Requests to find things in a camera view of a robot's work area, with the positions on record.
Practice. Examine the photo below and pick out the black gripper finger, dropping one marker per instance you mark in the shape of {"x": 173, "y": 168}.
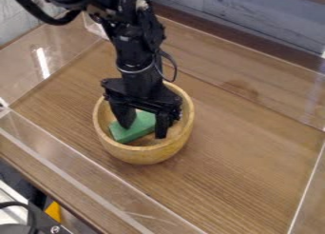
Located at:
{"x": 161, "y": 125}
{"x": 123, "y": 113}

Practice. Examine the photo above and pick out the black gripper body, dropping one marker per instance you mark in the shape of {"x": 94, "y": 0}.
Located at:
{"x": 139, "y": 87}

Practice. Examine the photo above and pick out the green rectangular block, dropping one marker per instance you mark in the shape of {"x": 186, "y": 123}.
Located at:
{"x": 142, "y": 126}

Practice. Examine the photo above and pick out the brown wooden bowl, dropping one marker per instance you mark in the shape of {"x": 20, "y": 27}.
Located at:
{"x": 147, "y": 150}

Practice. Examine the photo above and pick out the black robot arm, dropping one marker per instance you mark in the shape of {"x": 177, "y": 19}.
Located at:
{"x": 135, "y": 34}

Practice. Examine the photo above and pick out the black device with screw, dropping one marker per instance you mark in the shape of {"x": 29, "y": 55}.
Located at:
{"x": 48, "y": 222}

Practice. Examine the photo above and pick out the clear acrylic tray wall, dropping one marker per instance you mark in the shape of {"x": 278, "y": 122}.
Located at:
{"x": 49, "y": 143}

